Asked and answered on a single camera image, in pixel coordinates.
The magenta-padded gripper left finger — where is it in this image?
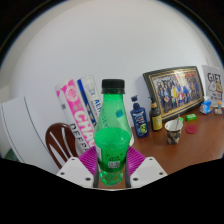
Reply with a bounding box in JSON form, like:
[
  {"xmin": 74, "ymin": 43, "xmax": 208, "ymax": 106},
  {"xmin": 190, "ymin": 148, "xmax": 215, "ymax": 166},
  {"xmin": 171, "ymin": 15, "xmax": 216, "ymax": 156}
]
[{"xmin": 55, "ymin": 145, "xmax": 100, "ymax": 189}]

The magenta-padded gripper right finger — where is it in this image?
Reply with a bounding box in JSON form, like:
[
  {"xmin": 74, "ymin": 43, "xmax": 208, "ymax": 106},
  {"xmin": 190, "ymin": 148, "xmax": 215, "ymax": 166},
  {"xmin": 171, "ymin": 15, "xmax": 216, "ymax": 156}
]
[{"xmin": 124, "ymin": 145, "xmax": 169, "ymax": 189}]

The green plastic drink bottle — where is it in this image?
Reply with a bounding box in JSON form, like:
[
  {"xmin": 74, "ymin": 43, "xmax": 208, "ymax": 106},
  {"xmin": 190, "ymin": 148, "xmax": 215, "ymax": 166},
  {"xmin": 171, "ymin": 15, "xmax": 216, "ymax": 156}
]
[{"xmin": 93, "ymin": 78, "xmax": 133, "ymax": 187}]

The dark wooden chair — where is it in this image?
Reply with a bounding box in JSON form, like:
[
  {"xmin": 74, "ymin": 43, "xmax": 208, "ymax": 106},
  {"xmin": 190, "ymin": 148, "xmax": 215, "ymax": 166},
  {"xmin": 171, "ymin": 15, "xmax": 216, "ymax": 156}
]
[{"xmin": 45, "ymin": 122, "xmax": 81, "ymax": 170}]

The patterned paper cup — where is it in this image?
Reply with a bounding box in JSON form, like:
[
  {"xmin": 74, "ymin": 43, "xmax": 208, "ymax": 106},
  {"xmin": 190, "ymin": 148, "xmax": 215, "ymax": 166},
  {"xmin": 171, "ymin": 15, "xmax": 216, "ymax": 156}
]
[{"xmin": 164, "ymin": 118, "xmax": 185, "ymax": 146}]

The dark blue pump bottle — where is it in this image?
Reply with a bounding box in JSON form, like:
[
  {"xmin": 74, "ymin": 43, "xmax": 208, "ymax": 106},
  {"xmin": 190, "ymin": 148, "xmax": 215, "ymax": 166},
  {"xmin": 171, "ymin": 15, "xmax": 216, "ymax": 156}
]
[{"xmin": 129, "ymin": 95, "xmax": 150, "ymax": 139}]

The pink and white shuttlecock tube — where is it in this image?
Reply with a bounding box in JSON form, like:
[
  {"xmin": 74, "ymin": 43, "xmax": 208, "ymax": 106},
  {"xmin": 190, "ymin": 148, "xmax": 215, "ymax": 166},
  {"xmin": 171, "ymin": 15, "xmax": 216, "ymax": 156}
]
[{"xmin": 55, "ymin": 79, "xmax": 98, "ymax": 156}]

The small stirring spoon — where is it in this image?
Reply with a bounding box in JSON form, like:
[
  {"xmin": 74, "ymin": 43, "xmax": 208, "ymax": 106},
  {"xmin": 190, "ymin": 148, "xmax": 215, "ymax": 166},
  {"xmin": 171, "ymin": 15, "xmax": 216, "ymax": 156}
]
[{"xmin": 175, "ymin": 114, "xmax": 183, "ymax": 131}]

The flat round red coaster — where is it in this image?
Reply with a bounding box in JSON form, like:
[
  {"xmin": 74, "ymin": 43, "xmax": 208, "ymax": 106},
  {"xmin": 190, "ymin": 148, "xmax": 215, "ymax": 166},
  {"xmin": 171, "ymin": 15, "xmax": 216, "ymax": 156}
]
[{"xmin": 185, "ymin": 123, "xmax": 199, "ymax": 135}]

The green fabric seat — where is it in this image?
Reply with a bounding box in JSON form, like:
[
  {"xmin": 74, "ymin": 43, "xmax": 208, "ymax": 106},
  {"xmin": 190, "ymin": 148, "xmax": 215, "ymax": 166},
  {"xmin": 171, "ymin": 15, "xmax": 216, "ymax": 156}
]
[{"xmin": 3, "ymin": 148, "xmax": 19, "ymax": 163}]

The white lettered shuttlecock tube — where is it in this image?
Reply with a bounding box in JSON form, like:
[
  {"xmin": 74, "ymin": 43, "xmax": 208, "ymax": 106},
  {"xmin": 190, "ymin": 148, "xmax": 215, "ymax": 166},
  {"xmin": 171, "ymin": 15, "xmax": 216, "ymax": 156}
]
[{"xmin": 76, "ymin": 75, "xmax": 104, "ymax": 128}]

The framed group picture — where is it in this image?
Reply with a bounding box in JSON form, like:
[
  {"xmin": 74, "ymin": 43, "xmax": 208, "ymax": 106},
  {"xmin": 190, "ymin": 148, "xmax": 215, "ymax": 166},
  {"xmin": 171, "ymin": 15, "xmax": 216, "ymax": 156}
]
[{"xmin": 142, "ymin": 65, "xmax": 205, "ymax": 124}]

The blue tissue pack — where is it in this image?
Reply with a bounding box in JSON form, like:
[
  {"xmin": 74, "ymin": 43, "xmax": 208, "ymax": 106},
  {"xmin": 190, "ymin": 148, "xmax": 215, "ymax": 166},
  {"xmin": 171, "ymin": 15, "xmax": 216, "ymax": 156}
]
[{"xmin": 199, "ymin": 96, "xmax": 214, "ymax": 115}]

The small beige snack packet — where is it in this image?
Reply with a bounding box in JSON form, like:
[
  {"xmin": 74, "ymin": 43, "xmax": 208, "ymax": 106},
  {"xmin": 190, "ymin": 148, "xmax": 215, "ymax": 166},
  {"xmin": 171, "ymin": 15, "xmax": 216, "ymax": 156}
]
[{"xmin": 213, "ymin": 100, "xmax": 224, "ymax": 116}]

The white paper gift bag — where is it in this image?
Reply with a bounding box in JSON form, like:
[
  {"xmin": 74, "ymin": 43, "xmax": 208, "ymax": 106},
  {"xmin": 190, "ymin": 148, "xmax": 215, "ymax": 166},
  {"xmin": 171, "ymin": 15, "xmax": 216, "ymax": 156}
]
[{"xmin": 201, "ymin": 64, "xmax": 224, "ymax": 103}]

